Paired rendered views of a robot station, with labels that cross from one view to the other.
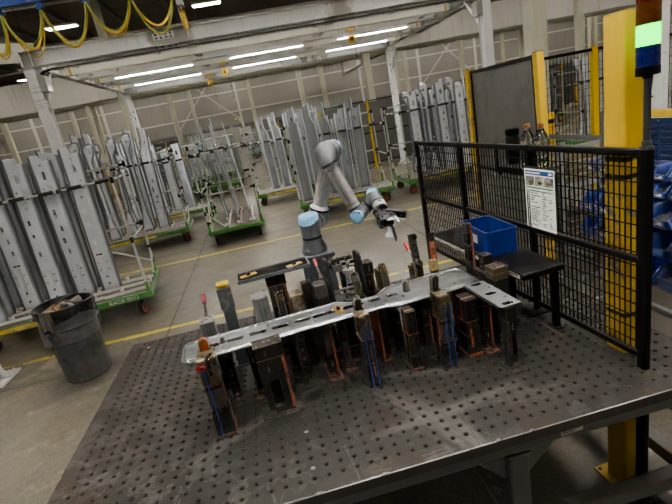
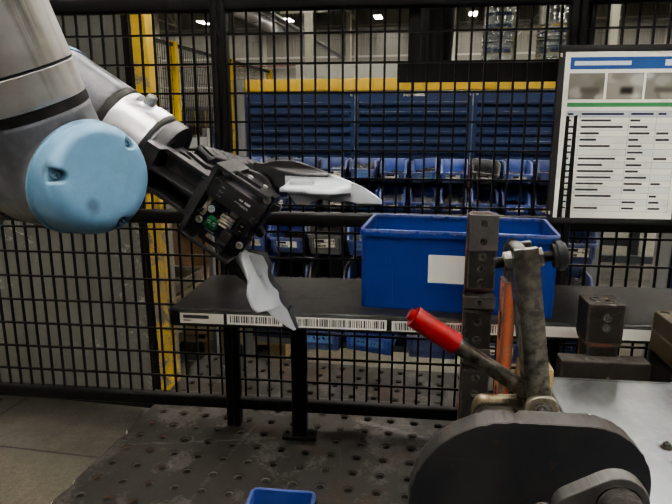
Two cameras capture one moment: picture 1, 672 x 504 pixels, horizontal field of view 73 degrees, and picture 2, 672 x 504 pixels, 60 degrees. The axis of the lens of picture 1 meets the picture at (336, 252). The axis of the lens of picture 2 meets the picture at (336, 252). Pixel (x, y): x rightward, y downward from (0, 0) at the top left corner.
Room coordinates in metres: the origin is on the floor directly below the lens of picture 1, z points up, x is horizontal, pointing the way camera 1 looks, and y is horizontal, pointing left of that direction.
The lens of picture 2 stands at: (2.18, 0.17, 1.32)
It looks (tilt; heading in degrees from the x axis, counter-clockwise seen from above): 13 degrees down; 288
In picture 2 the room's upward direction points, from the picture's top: straight up
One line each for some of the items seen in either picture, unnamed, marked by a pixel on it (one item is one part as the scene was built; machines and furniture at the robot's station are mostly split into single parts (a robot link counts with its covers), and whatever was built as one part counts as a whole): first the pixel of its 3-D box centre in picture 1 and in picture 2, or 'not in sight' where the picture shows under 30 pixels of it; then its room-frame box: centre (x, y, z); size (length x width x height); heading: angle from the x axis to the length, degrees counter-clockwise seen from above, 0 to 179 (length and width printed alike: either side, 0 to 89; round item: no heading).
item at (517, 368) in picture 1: (509, 336); not in sight; (1.67, -0.64, 0.84); 0.11 x 0.06 x 0.29; 11
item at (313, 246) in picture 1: (313, 243); not in sight; (2.58, 0.12, 1.15); 0.15 x 0.15 x 0.10
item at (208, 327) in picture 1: (216, 353); not in sight; (1.97, 0.65, 0.88); 0.11 x 0.10 x 0.36; 11
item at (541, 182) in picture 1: (541, 199); (617, 137); (2.03, -0.98, 1.30); 0.23 x 0.02 x 0.31; 11
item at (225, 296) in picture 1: (233, 325); not in sight; (2.15, 0.59, 0.92); 0.08 x 0.08 x 0.44; 11
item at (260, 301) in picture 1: (268, 333); not in sight; (2.02, 0.40, 0.90); 0.13 x 0.10 x 0.41; 11
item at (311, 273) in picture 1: (321, 282); not in sight; (2.58, 0.12, 0.90); 0.21 x 0.21 x 0.40; 7
